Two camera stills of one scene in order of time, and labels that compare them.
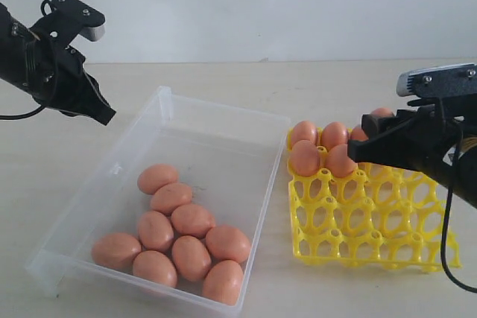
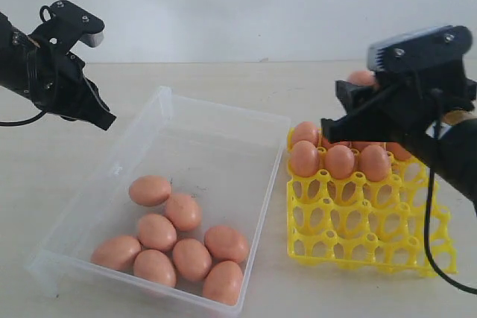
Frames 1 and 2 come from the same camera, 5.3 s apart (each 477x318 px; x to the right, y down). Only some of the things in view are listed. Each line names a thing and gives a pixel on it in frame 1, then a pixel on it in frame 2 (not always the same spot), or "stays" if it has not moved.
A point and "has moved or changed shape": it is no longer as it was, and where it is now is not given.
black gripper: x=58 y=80 stays
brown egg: x=304 y=159 stays
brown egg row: x=337 y=161 stays
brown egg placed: x=304 y=130 stays
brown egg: x=191 y=220 → x=362 y=77
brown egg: x=382 y=112 has moved or changed shape
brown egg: x=154 y=176 → x=149 y=191
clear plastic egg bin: x=231 y=156 stays
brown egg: x=226 y=243 stays
